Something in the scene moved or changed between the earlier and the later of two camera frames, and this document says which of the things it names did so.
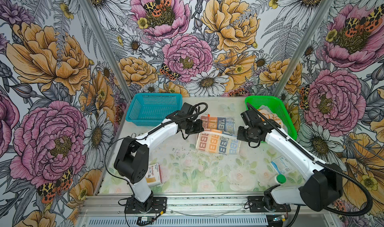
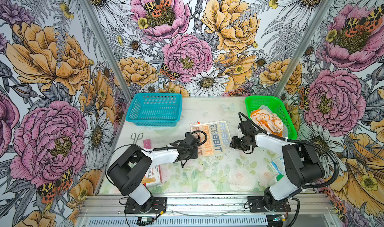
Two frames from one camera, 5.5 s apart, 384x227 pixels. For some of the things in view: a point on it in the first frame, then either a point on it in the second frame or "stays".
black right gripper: [241, 137] to [234, 142]
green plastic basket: [278, 106] stays
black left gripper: [198, 129] to [195, 153]
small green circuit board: [146, 219] stays
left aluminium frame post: [112, 55] stays
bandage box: [153, 176] stays
